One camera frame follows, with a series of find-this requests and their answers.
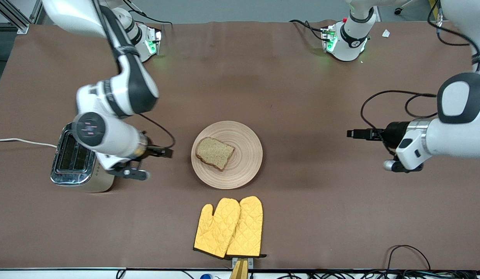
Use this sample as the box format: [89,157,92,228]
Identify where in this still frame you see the black cable bundle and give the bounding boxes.
[249,270,480,279]

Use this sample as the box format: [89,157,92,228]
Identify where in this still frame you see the white toaster power cable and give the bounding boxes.
[0,138,57,149]

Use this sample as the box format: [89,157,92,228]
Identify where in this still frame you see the aluminium frame profile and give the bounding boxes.
[0,0,45,34]

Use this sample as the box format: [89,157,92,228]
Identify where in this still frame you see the brown table cloth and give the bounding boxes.
[0,19,480,270]

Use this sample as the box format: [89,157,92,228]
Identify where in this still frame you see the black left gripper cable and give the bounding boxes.
[360,0,480,156]

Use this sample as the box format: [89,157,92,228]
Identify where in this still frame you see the round wooden plate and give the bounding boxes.
[191,121,263,190]

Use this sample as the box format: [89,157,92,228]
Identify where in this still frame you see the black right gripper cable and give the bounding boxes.
[138,112,175,150]

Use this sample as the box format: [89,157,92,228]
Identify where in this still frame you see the black looped cable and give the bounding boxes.
[386,245,432,272]

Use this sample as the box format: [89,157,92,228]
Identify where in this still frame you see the yellow quilted oven mitt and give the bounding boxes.
[193,198,241,259]
[226,196,267,258]

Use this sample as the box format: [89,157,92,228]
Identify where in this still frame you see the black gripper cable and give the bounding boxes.
[360,0,480,156]
[138,112,175,150]

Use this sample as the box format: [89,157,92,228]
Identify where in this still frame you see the metal base plate green light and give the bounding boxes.
[321,25,338,53]
[144,26,163,55]

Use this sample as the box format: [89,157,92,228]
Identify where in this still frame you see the cream and chrome toaster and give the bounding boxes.
[50,123,115,193]

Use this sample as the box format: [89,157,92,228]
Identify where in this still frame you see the brown toast slice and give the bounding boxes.
[196,137,235,171]

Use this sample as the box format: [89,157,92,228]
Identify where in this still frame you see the wooden post with metal bracket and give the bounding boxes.
[229,257,254,279]

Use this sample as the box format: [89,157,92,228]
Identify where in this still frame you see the black base cable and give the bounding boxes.
[122,0,173,28]
[289,19,326,41]

